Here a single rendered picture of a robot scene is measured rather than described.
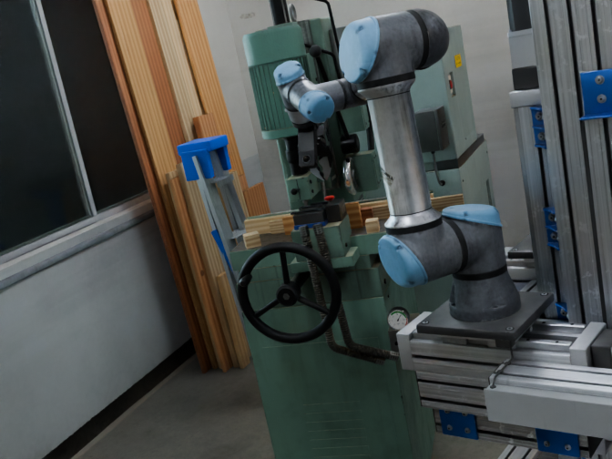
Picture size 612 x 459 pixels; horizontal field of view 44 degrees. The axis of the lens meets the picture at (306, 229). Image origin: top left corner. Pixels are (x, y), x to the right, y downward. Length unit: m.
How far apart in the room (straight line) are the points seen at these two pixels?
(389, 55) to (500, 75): 2.97
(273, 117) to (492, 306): 0.92
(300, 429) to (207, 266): 1.44
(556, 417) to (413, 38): 0.76
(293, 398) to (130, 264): 1.54
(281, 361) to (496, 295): 0.91
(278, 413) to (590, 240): 1.16
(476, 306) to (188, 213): 2.24
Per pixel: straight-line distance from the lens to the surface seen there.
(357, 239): 2.15
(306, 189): 2.26
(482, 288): 1.61
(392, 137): 1.49
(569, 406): 1.49
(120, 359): 3.62
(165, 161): 3.72
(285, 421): 2.43
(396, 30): 1.49
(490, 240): 1.59
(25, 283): 3.19
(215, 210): 3.12
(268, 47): 2.20
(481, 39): 4.42
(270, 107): 2.22
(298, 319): 2.27
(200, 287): 3.67
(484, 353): 1.66
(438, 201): 2.25
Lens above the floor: 1.42
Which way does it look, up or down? 13 degrees down
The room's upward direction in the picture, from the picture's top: 11 degrees counter-clockwise
